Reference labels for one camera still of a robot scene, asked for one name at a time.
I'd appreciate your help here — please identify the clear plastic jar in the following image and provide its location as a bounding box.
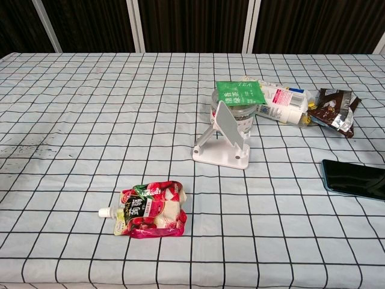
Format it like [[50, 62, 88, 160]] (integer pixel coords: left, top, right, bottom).
[[209, 87, 259, 136]]

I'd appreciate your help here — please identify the brown chocolate wrapper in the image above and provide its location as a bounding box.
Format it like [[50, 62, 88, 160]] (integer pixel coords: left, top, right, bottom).
[[307, 88, 362, 138]]

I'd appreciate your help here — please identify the dark slatted partition panel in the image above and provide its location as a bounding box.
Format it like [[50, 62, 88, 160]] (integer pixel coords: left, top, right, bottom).
[[138, 0, 250, 54], [42, 0, 136, 54], [0, 0, 58, 58], [252, 0, 385, 55]]

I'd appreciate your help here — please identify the black smartphone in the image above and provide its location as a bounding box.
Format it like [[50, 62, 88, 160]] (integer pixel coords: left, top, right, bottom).
[[321, 159, 385, 202]]

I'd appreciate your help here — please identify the white phone stand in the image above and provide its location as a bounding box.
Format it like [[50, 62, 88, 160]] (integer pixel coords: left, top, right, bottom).
[[192, 100, 251, 171]]

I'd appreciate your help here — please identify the light blue checkered tablecloth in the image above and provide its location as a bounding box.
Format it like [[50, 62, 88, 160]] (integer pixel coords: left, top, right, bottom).
[[0, 52, 385, 289]]

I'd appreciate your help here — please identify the white partition frame post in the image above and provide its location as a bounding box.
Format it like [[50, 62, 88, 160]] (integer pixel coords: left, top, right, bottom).
[[371, 30, 385, 55], [242, 0, 262, 55], [126, 0, 146, 54], [31, 0, 63, 54]]

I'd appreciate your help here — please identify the red jelly drink pouch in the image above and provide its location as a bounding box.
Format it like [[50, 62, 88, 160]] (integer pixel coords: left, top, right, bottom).
[[98, 180, 188, 240]]

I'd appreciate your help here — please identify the small yellow packet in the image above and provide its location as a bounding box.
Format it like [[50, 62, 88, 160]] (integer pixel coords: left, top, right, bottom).
[[300, 101, 316, 128]]

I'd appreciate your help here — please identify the green tea packet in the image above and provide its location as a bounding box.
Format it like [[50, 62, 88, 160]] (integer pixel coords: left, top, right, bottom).
[[215, 80, 267, 107]]

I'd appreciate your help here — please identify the white snack package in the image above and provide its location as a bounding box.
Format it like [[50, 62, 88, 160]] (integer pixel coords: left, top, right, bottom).
[[240, 78, 313, 129]]

